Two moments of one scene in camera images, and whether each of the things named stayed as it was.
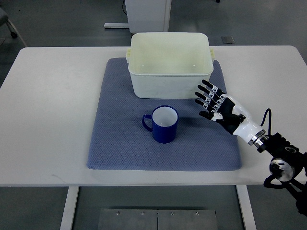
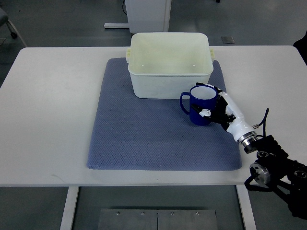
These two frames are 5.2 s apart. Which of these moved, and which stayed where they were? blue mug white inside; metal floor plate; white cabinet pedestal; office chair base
Moved: blue mug white inside
Stayed: office chair base; white cabinet pedestal; metal floor plate
